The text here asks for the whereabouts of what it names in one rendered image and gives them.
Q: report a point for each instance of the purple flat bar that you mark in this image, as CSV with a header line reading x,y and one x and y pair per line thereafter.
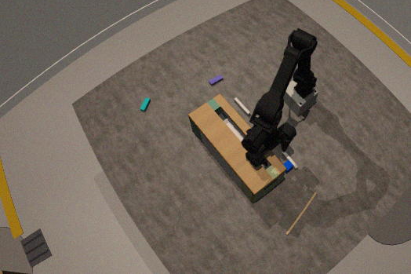
x,y
216,80

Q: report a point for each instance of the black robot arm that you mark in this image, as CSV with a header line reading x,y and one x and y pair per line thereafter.
x,y
269,107

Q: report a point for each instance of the small teal block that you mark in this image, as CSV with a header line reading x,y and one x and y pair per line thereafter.
x,y
145,104

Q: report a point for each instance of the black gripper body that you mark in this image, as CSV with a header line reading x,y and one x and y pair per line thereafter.
x,y
284,131

